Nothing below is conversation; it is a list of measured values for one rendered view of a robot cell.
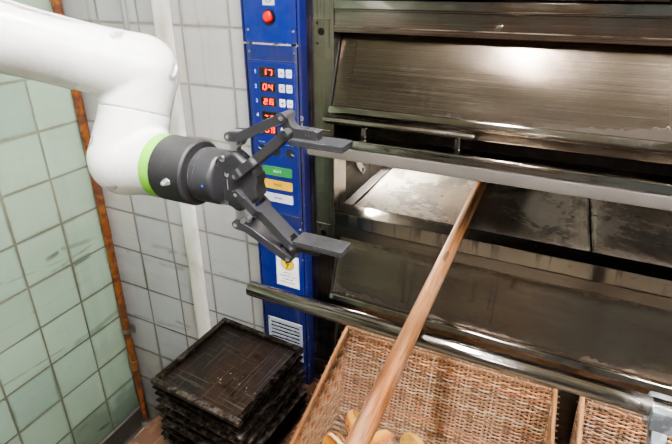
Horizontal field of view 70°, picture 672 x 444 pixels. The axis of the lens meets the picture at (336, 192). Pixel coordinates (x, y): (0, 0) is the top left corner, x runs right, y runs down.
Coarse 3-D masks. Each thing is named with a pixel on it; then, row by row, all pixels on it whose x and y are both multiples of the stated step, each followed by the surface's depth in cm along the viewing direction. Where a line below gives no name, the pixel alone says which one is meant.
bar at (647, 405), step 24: (264, 288) 96; (312, 312) 91; (336, 312) 89; (360, 312) 89; (384, 336) 86; (432, 336) 83; (480, 360) 79; (504, 360) 78; (528, 360) 78; (552, 384) 75; (576, 384) 73; (600, 384) 73; (624, 408) 71; (648, 408) 70; (648, 432) 71
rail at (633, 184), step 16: (368, 144) 99; (384, 144) 98; (432, 160) 94; (448, 160) 93; (464, 160) 92; (480, 160) 90; (496, 160) 89; (544, 176) 86; (560, 176) 85; (576, 176) 84; (592, 176) 83; (608, 176) 82; (624, 176) 82; (656, 192) 80
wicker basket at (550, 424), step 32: (352, 352) 135; (384, 352) 131; (416, 352) 127; (320, 384) 121; (352, 384) 136; (448, 384) 125; (480, 384) 122; (512, 384) 118; (320, 416) 125; (416, 416) 129; (448, 416) 126; (480, 416) 123; (512, 416) 119; (544, 416) 116
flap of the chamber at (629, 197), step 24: (408, 144) 111; (432, 144) 113; (408, 168) 97; (432, 168) 95; (456, 168) 93; (480, 168) 91; (576, 168) 96; (600, 168) 98; (552, 192) 86; (576, 192) 85; (600, 192) 83; (624, 192) 82
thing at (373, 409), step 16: (480, 192) 132; (464, 208) 122; (464, 224) 114; (448, 240) 107; (448, 256) 101; (432, 272) 95; (432, 288) 90; (416, 304) 86; (432, 304) 88; (416, 320) 82; (400, 336) 78; (416, 336) 79; (400, 352) 75; (384, 368) 72; (400, 368) 72; (384, 384) 69; (368, 400) 66; (384, 400) 67; (368, 416) 64; (352, 432) 62; (368, 432) 62
